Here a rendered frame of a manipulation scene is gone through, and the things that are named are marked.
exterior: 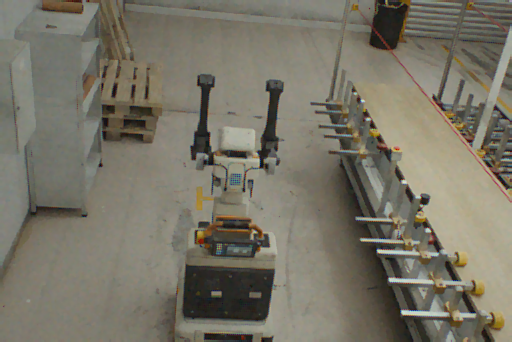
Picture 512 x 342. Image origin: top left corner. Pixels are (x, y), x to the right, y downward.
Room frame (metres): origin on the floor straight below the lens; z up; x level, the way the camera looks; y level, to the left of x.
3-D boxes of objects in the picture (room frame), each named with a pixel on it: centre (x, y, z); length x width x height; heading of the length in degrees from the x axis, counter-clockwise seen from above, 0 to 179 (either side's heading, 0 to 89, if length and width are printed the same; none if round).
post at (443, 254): (2.69, -1.04, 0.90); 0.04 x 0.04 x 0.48; 7
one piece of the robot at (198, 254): (3.04, 0.09, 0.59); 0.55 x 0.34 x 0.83; 97
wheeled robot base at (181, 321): (3.13, 0.10, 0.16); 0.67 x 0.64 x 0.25; 7
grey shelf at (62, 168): (4.63, 1.63, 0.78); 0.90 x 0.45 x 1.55; 7
